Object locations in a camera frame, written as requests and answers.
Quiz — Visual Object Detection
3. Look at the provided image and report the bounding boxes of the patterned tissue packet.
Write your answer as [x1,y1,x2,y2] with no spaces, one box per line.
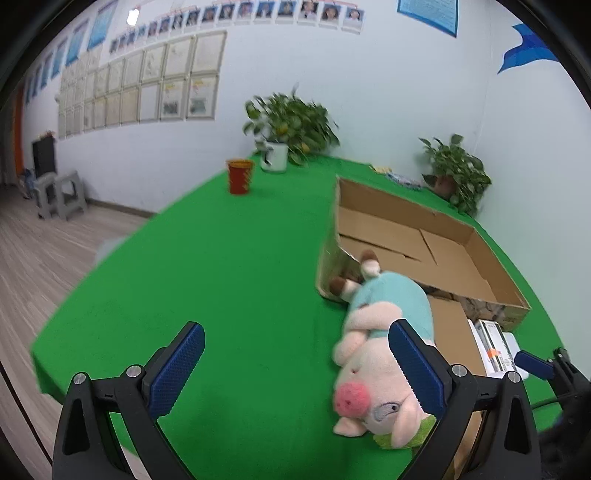
[385,172,423,189]

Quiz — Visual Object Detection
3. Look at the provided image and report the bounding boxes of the white hair dryer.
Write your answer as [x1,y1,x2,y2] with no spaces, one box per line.
[467,318,490,376]

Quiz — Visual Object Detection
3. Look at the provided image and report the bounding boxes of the row of blue notice boards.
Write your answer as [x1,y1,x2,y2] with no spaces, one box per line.
[25,0,120,104]

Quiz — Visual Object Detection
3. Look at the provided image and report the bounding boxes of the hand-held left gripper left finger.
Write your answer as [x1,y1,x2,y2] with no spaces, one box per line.
[52,322,206,480]

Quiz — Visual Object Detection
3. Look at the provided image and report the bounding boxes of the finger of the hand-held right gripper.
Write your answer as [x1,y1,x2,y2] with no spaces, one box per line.
[553,346,591,402]
[514,350,555,381]

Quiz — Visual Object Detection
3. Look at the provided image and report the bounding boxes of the brown cardboard insert tray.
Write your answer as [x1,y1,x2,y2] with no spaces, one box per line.
[427,295,488,480]

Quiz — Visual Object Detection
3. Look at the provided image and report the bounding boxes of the green plant in brown pot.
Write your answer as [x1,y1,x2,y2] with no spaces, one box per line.
[418,134,492,215]

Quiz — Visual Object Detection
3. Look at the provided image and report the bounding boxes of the green and white carton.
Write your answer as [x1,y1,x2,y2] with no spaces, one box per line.
[475,319,520,374]

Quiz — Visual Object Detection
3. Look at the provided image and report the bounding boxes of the red paper cup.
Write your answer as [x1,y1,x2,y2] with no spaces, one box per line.
[226,159,256,195]

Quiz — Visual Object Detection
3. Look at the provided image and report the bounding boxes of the wall of framed certificates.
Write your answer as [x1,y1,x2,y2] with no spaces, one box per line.
[56,30,228,139]

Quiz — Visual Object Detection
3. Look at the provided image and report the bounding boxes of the blue wall decal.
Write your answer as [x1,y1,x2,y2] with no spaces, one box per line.
[496,23,561,75]

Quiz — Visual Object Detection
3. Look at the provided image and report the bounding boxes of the grey plastic stool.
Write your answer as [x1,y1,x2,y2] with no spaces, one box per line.
[34,174,58,220]
[54,170,89,221]

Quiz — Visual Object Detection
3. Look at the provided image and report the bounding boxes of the large cardboard box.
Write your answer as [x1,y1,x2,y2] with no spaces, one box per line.
[315,175,532,330]

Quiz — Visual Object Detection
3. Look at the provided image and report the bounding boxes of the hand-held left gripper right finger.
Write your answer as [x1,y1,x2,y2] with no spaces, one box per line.
[388,318,541,480]

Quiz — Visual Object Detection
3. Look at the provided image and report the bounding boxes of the green tablecloth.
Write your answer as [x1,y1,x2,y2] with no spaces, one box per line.
[30,152,568,480]

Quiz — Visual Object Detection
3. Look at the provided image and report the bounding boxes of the black cabinet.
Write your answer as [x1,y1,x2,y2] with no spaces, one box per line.
[31,137,57,178]

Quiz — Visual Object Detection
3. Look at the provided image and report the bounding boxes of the blue wall poster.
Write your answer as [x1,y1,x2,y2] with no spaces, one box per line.
[397,0,460,38]

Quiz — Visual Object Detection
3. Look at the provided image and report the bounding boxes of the bushy potted green plant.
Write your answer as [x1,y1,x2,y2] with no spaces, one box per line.
[243,83,341,166]

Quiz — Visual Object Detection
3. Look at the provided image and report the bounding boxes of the white enamel mug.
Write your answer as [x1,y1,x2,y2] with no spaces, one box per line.
[260,141,289,173]

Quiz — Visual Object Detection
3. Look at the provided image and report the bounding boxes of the row of portrait photos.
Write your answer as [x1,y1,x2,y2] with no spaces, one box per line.
[108,0,365,51]

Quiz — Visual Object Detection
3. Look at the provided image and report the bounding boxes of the pink plush pig toy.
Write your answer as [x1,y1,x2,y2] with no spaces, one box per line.
[330,250,437,450]

